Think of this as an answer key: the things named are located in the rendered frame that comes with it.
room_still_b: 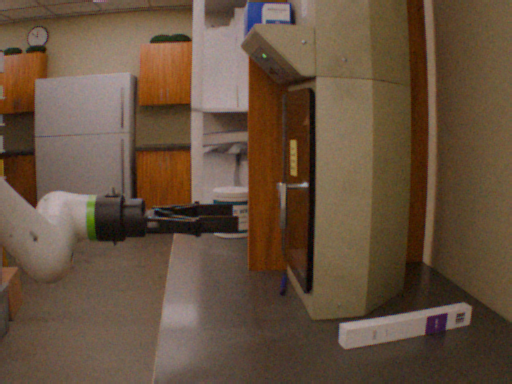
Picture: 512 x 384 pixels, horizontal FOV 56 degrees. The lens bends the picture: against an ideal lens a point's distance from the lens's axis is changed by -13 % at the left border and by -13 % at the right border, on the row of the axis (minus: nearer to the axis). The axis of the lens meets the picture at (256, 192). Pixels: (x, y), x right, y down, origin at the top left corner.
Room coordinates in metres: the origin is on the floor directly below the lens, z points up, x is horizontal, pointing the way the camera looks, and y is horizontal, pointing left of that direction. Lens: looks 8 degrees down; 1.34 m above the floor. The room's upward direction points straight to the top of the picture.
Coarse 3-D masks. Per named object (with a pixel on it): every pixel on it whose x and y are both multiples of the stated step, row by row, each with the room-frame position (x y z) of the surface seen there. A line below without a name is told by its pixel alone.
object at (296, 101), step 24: (288, 96) 1.25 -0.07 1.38; (312, 96) 1.02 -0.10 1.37; (288, 120) 1.25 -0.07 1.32; (312, 120) 1.02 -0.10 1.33; (288, 144) 1.25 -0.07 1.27; (312, 144) 1.01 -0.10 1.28; (288, 168) 1.25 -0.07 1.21; (312, 168) 1.02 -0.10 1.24; (288, 192) 1.25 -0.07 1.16; (312, 192) 1.02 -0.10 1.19; (288, 216) 1.25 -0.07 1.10; (312, 216) 1.01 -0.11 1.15; (288, 240) 1.24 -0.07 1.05; (288, 264) 1.24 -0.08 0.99
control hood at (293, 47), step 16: (256, 32) 1.01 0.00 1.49; (272, 32) 1.00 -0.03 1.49; (288, 32) 1.00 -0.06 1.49; (304, 32) 1.01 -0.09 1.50; (256, 48) 1.15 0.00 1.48; (272, 48) 1.02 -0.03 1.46; (288, 48) 1.00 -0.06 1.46; (304, 48) 1.01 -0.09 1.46; (288, 64) 1.02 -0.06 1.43; (304, 64) 1.01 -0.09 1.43; (288, 80) 1.18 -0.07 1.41
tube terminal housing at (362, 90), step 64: (320, 0) 1.01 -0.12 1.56; (384, 0) 1.08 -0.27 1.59; (320, 64) 1.01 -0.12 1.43; (384, 64) 1.07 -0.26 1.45; (320, 128) 1.01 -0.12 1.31; (384, 128) 1.06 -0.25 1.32; (320, 192) 1.01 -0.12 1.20; (384, 192) 1.06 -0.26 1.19; (320, 256) 1.01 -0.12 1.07; (384, 256) 1.08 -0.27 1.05
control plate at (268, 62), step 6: (258, 48) 1.13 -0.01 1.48; (252, 54) 1.25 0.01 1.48; (258, 54) 1.19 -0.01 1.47; (264, 54) 1.13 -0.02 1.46; (258, 60) 1.25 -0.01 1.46; (264, 60) 1.19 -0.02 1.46; (270, 60) 1.13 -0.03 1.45; (264, 66) 1.26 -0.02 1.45; (270, 66) 1.19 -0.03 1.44; (276, 72) 1.19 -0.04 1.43; (282, 72) 1.14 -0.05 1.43; (276, 78) 1.26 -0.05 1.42
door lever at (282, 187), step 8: (280, 184) 1.05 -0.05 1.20; (288, 184) 1.05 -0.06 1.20; (296, 184) 1.05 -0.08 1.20; (304, 184) 1.05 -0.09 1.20; (280, 192) 1.05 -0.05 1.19; (304, 192) 1.05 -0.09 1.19; (280, 200) 1.05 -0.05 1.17; (280, 208) 1.05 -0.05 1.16; (280, 216) 1.05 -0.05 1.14; (280, 224) 1.05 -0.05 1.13
